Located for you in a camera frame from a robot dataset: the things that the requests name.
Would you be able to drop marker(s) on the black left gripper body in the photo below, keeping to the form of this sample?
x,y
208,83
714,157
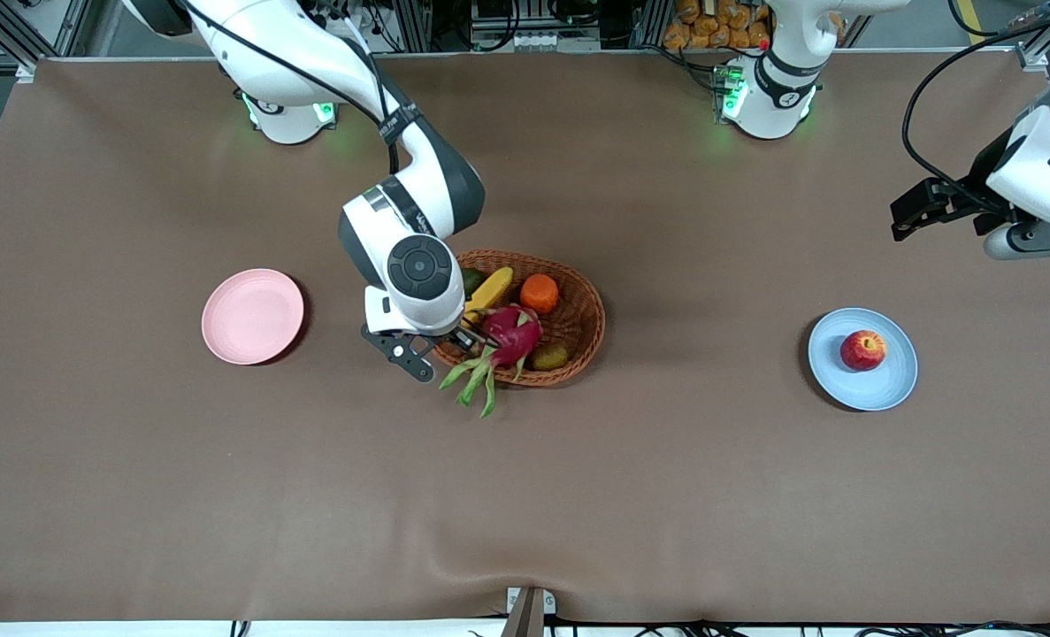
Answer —
x,y
984,180

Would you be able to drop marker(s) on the yellow banana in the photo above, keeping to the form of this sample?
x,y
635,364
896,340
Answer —
x,y
492,290

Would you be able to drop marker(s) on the red apple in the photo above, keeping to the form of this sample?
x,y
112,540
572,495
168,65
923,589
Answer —
x,y
863,350

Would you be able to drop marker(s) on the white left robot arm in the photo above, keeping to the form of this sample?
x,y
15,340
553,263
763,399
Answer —
x,y
772,106

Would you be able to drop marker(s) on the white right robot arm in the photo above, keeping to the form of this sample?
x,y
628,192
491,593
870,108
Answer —
x,y
268,35

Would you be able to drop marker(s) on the pink dragon fruit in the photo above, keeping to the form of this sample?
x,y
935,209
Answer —
x,y
514,333

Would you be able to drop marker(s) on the green avocado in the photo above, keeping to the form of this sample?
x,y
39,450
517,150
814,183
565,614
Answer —
x,y
472,281

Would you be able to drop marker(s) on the brown kiwi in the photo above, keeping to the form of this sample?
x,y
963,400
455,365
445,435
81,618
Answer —
x,y
550,356

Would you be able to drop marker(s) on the orange fruit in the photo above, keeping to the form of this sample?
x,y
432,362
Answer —
x,y
539,293

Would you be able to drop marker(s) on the brown wicker basket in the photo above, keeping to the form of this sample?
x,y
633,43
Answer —
x,y
578,301

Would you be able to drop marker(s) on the brown table mat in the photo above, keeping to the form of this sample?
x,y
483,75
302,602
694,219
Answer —
x,y
524,495

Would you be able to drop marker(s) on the blue plate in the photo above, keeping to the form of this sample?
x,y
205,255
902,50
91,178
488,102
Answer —
x,y
887,389

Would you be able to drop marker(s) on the pink plate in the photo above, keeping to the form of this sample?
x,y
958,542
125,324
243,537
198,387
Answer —
x,y
252,317

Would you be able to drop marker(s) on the bag of bread rolls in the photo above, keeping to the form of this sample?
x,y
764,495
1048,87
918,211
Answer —
x,y
710,26

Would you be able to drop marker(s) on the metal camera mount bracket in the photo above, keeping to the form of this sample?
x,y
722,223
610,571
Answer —
x,y
529,610

